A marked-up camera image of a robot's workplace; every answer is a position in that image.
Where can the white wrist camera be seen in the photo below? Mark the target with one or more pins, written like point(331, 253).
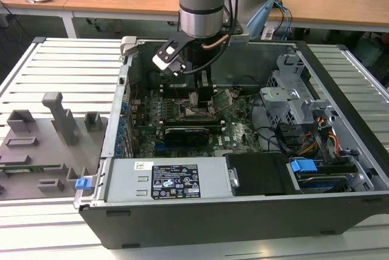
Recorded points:
point(165, 59)

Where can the green RAM stick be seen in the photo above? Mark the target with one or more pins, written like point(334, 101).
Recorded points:
point(36, 168)

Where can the CPU socket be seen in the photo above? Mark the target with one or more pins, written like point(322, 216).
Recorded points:
point(194, 115)

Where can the blue disk carrier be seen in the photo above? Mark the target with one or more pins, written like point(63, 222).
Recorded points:
point(302, 167)

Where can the white power adapter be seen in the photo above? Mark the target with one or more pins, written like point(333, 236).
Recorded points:
point(267, 32)

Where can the blue plastic case latch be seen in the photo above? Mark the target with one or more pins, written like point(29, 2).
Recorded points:
point(82, 184)

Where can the grey power supply unit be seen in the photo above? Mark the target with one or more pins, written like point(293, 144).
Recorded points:
point(127, 178)

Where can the pale blue teach pendant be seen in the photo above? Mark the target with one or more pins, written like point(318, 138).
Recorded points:
point(258, 20)

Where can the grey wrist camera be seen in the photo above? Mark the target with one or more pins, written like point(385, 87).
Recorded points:
point(240, 39)

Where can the blue expansion slot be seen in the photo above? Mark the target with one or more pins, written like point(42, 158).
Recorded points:
point(160, 150)

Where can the black PC case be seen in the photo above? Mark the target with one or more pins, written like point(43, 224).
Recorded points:
point(212, 223)

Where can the green motherboard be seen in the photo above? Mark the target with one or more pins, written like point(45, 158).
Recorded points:
point(237, 129)

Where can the hard disk drive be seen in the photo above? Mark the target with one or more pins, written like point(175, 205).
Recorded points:
point(322, 184)

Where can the dark green chair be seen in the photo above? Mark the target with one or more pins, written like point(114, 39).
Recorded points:
point(367, 50)

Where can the silver CPU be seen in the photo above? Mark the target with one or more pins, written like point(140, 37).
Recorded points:
point(194, 102)

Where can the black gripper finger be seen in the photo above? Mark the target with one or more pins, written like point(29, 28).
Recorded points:
point(205, 93)

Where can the black graphics card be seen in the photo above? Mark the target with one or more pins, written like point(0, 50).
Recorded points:
point(187, 137)

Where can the black plastic shroud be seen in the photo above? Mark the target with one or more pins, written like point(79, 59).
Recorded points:
point(261, 175)

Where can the grey parts rack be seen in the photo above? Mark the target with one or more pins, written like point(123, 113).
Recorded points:
point(45, 150)

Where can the metal drive cage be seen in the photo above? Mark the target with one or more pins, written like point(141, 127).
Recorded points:
point(279, 102)

